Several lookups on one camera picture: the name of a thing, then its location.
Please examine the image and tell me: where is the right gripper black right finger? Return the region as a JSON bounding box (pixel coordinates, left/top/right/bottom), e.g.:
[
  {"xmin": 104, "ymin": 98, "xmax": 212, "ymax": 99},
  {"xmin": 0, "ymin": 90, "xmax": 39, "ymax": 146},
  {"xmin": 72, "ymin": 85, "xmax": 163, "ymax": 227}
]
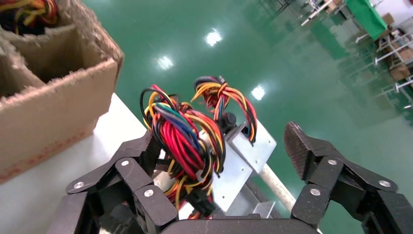
[{"xmin": 283, "ymin": 121, "xmax": 413, "ymax": 234}]

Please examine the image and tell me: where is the cardboard box with dividers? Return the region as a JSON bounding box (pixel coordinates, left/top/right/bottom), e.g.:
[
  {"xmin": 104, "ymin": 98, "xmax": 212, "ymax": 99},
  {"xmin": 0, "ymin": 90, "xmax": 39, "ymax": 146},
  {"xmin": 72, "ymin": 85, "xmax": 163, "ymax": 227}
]
[{"xmin": 0, "ymin": 0, "xmax": 125, "ymax": 185}]

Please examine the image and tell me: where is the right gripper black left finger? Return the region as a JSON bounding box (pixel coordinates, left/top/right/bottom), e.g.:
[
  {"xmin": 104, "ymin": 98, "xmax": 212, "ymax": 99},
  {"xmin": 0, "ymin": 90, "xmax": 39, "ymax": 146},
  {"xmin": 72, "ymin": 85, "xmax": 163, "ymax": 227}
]
[{"xmin": 46, "ymin": 131, "xmax": 178, "ymax": 234}]

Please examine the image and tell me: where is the brown cardboard box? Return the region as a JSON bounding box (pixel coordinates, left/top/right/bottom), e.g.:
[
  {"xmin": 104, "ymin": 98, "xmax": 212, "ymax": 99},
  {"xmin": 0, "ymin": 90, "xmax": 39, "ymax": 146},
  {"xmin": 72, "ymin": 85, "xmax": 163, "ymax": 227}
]
[{"xmin": 390, "ymin": 63, "xmax": 413, "ymax": 81}]

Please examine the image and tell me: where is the long white rail pipe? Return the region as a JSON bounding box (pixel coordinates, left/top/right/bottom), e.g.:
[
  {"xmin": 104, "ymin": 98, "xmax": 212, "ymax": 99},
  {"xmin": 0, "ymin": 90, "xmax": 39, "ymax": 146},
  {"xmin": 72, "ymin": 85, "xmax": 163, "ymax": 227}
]
[{"xmin": 258, "ymin": 164, "xmax": 323, "ymax": 234}]

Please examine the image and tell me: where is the white pipe frame rack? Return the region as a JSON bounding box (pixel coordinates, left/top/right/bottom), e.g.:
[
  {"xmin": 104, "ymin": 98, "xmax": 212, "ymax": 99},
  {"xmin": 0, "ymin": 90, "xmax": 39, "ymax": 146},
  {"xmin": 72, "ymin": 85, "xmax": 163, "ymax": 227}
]
[{"xmin": 356, "ymin": 19, "xmax": 413, "ymax": 111}]

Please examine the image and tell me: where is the green cloth table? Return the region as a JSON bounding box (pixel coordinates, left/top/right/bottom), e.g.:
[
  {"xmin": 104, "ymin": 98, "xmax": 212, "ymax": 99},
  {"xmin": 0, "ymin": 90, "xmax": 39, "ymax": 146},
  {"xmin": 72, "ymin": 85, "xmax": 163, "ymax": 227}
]
[{"xmin": 347, "ymin": 0, "xmax": 388, "ymax": 41}]

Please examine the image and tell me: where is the power supply with coloured wires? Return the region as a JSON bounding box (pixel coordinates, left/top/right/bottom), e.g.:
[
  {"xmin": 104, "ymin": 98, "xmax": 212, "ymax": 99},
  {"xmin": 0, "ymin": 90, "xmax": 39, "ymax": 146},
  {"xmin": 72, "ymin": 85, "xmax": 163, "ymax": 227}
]
[
  {"xmin": 191, "ymin": 76, "xmax": 278, "ymax": 176},
  {"xmin": 139, "ymin": 84, "xmax": 254, "ymax": 220},
  {"xmin": 0, "ymin": 0, "xmax": 59, "ymax": 35}
]

